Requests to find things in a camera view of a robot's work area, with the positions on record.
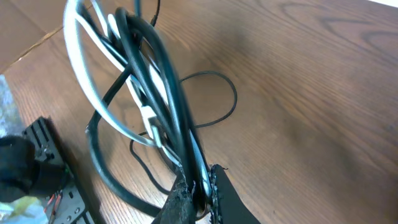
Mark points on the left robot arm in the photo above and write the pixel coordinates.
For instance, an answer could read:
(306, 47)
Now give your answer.
(23, 175)

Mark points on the brown cardboard box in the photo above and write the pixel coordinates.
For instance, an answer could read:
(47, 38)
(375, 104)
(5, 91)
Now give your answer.
(24, 23)

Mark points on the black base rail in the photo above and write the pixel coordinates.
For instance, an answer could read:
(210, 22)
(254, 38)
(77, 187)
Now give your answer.
(71, 204)

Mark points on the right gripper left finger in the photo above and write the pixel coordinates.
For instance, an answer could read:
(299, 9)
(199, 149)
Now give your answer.
(178, 208)

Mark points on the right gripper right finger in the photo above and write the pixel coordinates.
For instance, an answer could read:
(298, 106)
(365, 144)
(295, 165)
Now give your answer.
(226, 206)

